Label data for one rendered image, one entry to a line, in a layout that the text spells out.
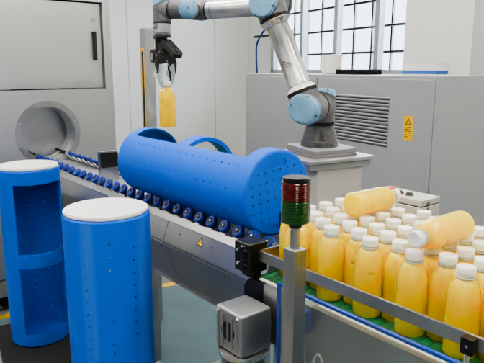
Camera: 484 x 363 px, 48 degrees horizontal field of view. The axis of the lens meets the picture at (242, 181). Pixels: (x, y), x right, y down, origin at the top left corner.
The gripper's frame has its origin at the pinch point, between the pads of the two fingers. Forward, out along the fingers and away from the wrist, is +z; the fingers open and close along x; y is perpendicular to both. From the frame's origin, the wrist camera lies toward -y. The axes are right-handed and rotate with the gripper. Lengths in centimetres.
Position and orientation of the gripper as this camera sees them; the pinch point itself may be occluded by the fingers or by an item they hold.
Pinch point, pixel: (166, 83)
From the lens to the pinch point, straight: 237.3
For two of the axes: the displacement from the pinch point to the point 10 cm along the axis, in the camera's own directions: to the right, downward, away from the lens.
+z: 0.0, 9.8, 2.0
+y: -6.3, -1.6, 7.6
